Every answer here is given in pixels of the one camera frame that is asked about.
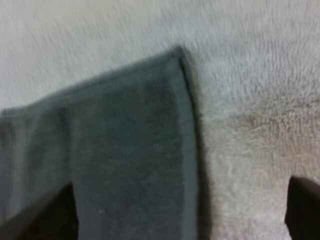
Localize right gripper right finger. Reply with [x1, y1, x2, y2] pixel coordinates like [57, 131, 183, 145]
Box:
[284, 175, 320, 240]

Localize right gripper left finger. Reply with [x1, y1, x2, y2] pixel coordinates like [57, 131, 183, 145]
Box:
[9, 183, 80, 240]

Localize grey-green towel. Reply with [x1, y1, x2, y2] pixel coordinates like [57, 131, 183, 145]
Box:
[0, 44, 211, 240]

